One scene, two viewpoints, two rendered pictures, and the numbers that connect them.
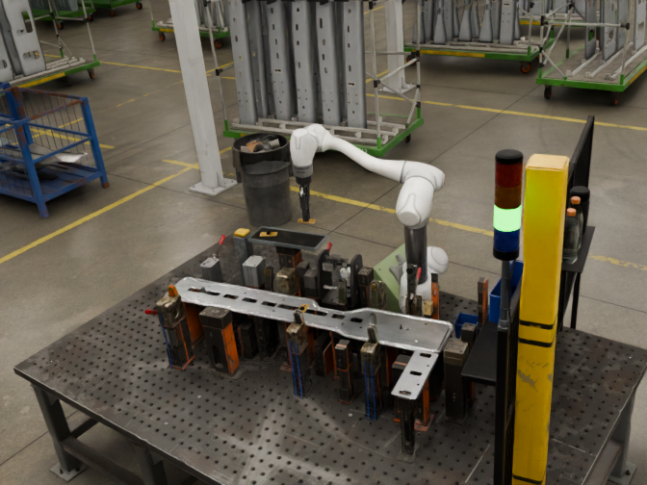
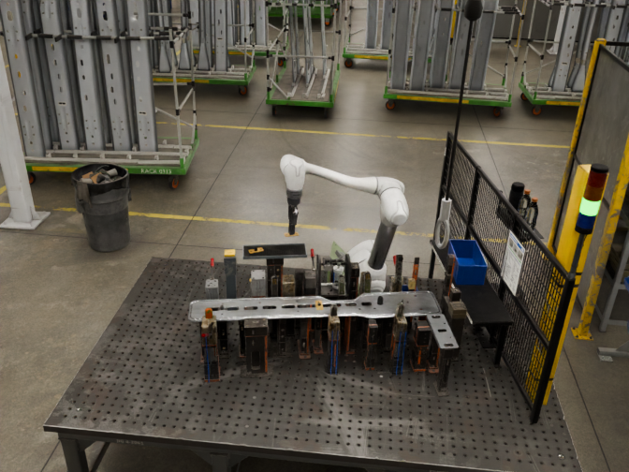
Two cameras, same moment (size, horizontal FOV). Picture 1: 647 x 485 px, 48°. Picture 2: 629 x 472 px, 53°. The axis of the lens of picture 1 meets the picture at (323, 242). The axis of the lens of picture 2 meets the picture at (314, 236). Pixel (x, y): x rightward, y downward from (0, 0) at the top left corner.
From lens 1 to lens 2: 1.82 m
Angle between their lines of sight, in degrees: 30
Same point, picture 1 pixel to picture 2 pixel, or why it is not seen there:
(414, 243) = (388, 238)
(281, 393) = (317, 376)
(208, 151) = (21, 186)
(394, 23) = not seen: hidden behind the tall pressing
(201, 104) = (13, 141)
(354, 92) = (146, 120)
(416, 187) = (398, 196)
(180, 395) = (238, 401)
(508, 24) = (223, 55)
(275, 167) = (122, 195)
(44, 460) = not seen: outside the picture
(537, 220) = not seen: hidden behind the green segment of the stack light
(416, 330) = (414, 302)
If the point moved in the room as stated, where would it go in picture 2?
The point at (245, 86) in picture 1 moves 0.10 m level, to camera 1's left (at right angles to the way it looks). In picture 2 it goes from (32, 120) to (21, 121)
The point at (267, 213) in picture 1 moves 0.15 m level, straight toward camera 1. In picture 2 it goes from (113, 237) to (120, 243)
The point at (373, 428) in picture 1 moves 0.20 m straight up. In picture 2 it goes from (404, 380) to (408, 351)
